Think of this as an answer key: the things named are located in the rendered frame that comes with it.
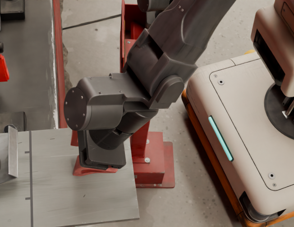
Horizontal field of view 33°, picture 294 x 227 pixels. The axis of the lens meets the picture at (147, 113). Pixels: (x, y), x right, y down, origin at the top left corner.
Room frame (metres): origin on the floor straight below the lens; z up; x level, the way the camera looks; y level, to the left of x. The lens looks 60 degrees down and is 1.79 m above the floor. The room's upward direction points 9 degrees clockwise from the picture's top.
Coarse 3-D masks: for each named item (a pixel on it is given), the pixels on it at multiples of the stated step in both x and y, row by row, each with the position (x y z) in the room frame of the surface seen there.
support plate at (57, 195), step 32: (64, 128) 0.40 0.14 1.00; (32, 160) 0.33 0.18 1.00; (64, 160) 0.34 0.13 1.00; (128, 160) 0.36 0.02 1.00; (0, 192) 0.27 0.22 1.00; (32, 192) 0.28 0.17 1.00; (64, 192) 0.29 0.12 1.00; (96, 192) 0.29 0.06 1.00; (128, 192) 0.30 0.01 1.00; (0, 224) 0.22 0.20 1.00; (64, 224) 0.23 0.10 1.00
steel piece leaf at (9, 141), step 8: (8, 128) 0.35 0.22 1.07; (0, 136) 0.35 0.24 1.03; (8, 136) 0.34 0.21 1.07; (16, 136) 0.35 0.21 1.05; (0, 144) 0.34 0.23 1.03; (8, 144) 0.33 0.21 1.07; (16, 144) 0.33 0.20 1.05; (0, 152) 0.32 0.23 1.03; (8, 152) 0.31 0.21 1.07; (16, 152) 0.32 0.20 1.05; (0, 160) 0.31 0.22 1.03; (8, 160) 0.30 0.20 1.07; (16, 160) 0.31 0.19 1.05; (0, 168) 0.30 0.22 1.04; (8, 168) 0.28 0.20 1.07; (16, 168) 0.29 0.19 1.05; (0, 176) 0.28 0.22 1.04; (8, 176) 0.28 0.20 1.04; (16, 176) 0.28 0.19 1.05
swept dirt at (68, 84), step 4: (60, 0) 1.59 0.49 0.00; (60, 4) 1.57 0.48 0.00; (60, 8) 1.54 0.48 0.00; (60, 12) 1.52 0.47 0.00; (60, 16) 1.50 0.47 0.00; (64, 48) 1.32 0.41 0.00; (64, 52) 1.29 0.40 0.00; (64, 56) 1.27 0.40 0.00; (64, 60) 1.25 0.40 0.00; (64, 64) 1.23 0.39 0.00; (64, 68) 1.21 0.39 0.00; (64, 72) 1.19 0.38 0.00; (64, 76) 1.17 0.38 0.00; (68, 76) 1.17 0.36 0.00; (64, 80) 1.15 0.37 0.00; (68, 80) 1.15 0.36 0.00; (68, 84) 1.13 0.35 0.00; (68, 88) 1.11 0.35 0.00
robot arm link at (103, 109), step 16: (80, 80) 0.34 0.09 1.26; (96, 80) 0.35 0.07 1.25; (112, 80) 0.36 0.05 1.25; (128, 80) 0.37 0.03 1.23; (176, 80) 0.36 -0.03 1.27; (80, 96) 0.32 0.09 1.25; (96, 96) 0.32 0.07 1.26; (112, 96) 0.33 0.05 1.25; (128, 96) 0.34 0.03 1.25; (144, 96) 0.35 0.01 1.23; (160, 96) 0.34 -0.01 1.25; (176, 96) 0.35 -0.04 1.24; (64, 112) 0.32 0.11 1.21; (80, 112) 0.31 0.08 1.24; (96, 112) 0.31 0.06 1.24; (112, 112) 0.32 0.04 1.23; (80, 128) 0.29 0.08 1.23; (96, 128) 0.30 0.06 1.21; (112, 128) 0.32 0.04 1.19
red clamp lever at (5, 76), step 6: (0, 42) 0.45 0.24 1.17; (0, 48) 0.44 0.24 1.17; (0, 54) 0.45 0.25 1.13; (0, 60) 0.44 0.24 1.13; (0, 66) 0.44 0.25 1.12; (6, 66) 0.45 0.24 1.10; (0, 72) 0.44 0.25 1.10; (6, 72) 0.44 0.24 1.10; (0, 78) 0.43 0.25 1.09; (6, 78) 0.44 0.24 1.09
